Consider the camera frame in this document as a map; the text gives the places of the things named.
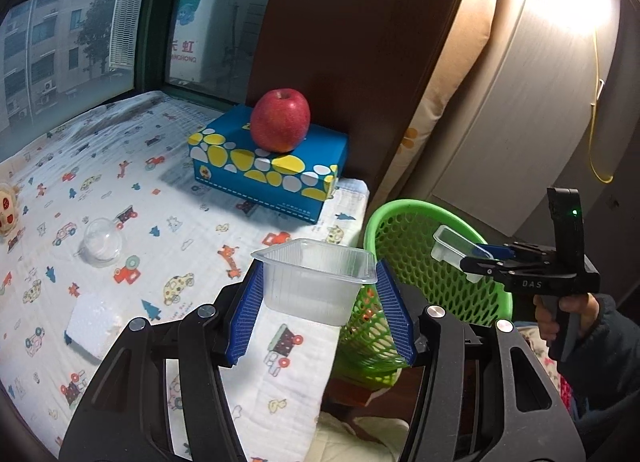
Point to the person's right forearm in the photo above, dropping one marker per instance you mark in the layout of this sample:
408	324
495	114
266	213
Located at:
605	352

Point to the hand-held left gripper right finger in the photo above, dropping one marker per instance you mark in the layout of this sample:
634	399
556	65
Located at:
396	317

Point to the small clear plastic tray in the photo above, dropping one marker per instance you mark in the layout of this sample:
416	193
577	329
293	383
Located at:
450	247

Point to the tree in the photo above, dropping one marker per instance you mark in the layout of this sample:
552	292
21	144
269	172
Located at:
97	32

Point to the clear plastic dome lid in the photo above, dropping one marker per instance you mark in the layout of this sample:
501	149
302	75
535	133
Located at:
102	242

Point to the cream bedding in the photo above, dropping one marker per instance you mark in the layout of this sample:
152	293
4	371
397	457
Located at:
360	437

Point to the blue spotted tissue box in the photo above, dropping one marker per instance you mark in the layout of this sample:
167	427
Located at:
235	162

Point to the green window frame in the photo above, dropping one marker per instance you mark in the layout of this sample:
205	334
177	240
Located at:
156	32

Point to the green plastic basket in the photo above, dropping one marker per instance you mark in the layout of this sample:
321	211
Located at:
420	242

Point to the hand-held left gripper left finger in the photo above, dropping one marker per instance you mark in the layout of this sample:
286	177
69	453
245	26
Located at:
245	317

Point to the large clear plastic tray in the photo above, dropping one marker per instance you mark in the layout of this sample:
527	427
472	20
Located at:
310	287

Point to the grey louvred outdoor unit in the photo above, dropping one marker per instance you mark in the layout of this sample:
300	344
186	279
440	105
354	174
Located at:
125	22

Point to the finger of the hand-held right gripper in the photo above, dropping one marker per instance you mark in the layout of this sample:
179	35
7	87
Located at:
525	253
482	264

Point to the white printed outdoor unit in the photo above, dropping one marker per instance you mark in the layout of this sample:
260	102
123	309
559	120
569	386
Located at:
215	27

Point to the cream round toy, red dots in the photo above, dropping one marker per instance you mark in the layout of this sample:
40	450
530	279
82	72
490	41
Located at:
7	209

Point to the brown wooden headboard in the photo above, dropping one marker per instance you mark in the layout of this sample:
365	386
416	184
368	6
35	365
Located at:
350	52

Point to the person's right hand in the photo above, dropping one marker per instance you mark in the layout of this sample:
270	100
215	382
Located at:
546	317

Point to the red apple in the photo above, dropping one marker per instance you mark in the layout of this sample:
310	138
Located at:
280	120

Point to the apartment building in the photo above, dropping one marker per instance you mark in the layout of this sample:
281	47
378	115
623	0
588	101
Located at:
45	57

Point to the white foam block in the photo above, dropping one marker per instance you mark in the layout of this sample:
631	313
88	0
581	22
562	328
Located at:
92	327

